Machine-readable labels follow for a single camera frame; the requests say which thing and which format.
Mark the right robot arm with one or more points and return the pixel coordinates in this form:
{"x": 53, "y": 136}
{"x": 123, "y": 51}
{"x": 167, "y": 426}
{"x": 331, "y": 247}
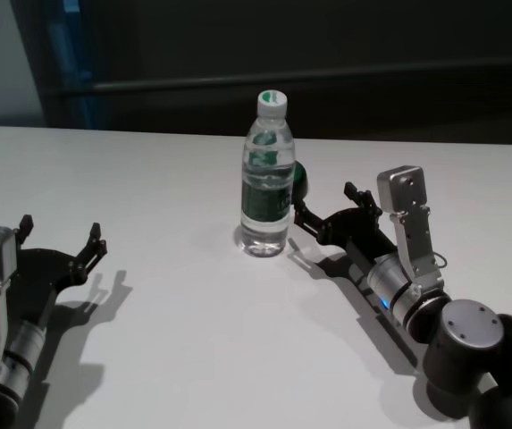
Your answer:
{"x": 470, "y": 339}

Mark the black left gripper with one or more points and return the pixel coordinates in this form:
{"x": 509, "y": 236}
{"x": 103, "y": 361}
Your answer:
{"x": 41, "y": 272}

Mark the grey horizontal rail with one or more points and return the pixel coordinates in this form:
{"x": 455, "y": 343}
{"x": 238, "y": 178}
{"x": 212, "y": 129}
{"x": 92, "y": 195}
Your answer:
{"x": 282, "y": 78}

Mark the clear plastic water bottle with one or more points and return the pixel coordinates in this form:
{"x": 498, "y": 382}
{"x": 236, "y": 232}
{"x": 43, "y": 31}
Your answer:
{"x": 266, "y": 205}

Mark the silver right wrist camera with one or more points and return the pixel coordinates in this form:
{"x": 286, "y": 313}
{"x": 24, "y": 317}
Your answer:
{"x": 405, "y": 196}

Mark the green YES push button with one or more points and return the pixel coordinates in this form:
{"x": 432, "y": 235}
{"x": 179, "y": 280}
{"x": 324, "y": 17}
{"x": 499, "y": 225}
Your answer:
{"x": 301, "y": 181}

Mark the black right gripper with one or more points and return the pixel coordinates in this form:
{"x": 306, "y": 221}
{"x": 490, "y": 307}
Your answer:
{"x": 354, "y": 228}

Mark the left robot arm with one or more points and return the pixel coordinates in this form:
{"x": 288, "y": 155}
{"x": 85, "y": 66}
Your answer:
{"x": 10, "y": 371}

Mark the blue vertical post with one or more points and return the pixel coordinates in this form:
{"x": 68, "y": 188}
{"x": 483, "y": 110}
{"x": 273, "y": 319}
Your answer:
{"x": 77, "y": 67}

